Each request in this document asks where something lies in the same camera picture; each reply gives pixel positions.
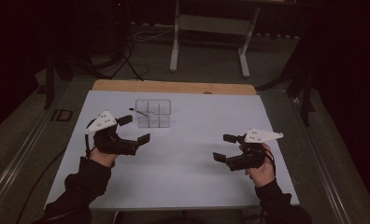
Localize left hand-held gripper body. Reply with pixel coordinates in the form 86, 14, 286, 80
84, 110, 140, 157

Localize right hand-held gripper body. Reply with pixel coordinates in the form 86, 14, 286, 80
225, 128, 284, 172

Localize black pen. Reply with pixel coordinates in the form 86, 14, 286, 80
129, 107, 149, 118

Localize clear plastic organizer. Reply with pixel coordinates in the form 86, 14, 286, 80
135, 98, 172, 129

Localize person's left hand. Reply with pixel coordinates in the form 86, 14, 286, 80
88, 147, 119, 168

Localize person's right hand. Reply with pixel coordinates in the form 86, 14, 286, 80
245, 143, 277, 189

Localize white board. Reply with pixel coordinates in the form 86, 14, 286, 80
44, 90, 300, 211

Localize wooden table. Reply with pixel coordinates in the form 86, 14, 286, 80
92, 78, 258, 96

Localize black floor plate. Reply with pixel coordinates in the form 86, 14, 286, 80
50, 108, 74, 123

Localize black metal stand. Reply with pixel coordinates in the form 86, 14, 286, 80
256, 59, 317, 127
43, 46, 74, 110

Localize white metal stand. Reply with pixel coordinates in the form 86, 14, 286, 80
169, 0, 262, 78

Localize right hand-held gripper cable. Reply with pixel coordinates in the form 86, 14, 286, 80
263, 147, 278, 178

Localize hand-held gripper cable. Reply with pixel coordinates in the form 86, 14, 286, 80
16, 119, 97, 224
263, 147, 278, 178

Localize black floor cables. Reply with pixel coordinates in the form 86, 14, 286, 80
89, 21, 175, 82

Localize metal floor rail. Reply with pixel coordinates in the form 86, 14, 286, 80
285, 90, 352, 224
0, 78, 72, 218

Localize left hand-held gripper cable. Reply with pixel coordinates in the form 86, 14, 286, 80
16, 119, 97, 224

